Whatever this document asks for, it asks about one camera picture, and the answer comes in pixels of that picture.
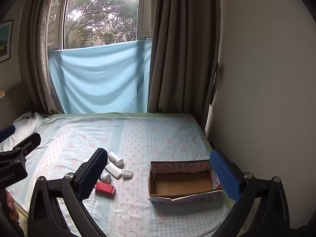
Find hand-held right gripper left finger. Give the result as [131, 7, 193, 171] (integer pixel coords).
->
[27, 148, 108, 237]

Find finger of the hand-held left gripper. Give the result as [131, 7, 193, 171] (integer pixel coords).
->
[11, 132, 41, 159]
[0, 125, 17, 144]

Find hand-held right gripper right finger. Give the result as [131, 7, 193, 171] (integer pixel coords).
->
[210, 149, 290, 237]

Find red small box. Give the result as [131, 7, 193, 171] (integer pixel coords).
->
[95, 181, 116, 196]

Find white pill bottle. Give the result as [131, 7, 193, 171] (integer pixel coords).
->
[108, 151, 124, 167]

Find printed cardboard box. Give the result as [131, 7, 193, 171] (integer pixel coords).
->
[148, 160, 223, 204]

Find person's left hand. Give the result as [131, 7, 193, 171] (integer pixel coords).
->
[5, 190, 20, 220]

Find floral pillow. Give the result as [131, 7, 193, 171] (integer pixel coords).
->
[11, 112, 47, 135]

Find white flat case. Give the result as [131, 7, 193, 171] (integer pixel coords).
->
[105, 162, 123, 179]

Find beige headboard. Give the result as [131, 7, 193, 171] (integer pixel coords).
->
[0, 81, 35, 132]

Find grey-brown curtain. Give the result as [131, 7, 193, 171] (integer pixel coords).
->
[147, 0, 222, 130]
[19, 0, 72, 114]

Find light blue cloth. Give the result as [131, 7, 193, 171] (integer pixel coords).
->
[48, 39, 152, 114]

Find window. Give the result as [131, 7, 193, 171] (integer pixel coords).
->
[48, 0, 152, 51]

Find framed wall picture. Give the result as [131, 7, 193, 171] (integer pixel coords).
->
[0, 20, 14, 64]

